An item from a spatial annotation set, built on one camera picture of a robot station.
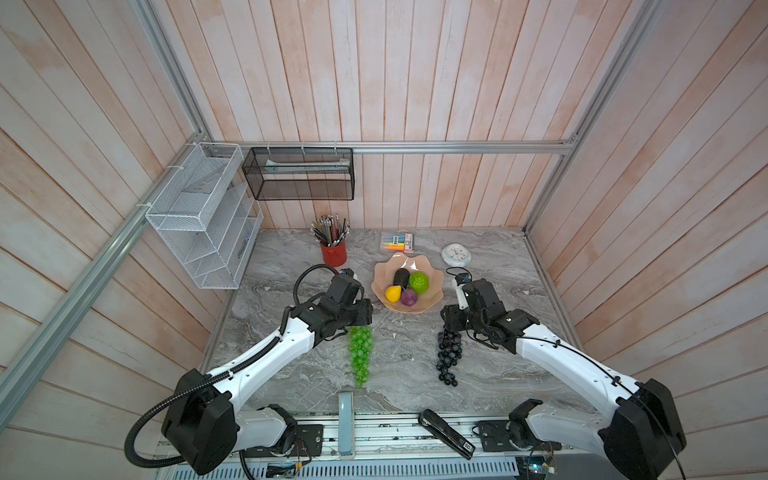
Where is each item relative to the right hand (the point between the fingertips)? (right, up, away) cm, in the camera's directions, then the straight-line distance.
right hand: (449, 310), depth 85 cm
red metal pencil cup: (-37, +16, +20) cm, 45 cm away
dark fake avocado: (-13, +9, +14) cm, 21 cm away
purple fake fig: (-11, +2, +10) cm, 15 cm away
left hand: (-25, -1, -3) cm, 25 cm away
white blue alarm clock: (+9, +16, +25) cm, 31 cm away
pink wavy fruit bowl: (-19, +9, +19) cm, 28 cm away
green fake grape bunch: (-26, -10, +1) cm, 28 cm away
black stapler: (-4, -28, -13) cm, 31 cm away
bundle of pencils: (-38, +25, +16) cm, 48 cm away
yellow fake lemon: (-16, +4, +10) cm, 19 cm away
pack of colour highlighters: (-11, +21, +30) cm, 38 cm away
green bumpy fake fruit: (-7, +7, +11) cm, 15 cm away
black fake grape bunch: (0, -12, -1) cm, 12 cm away
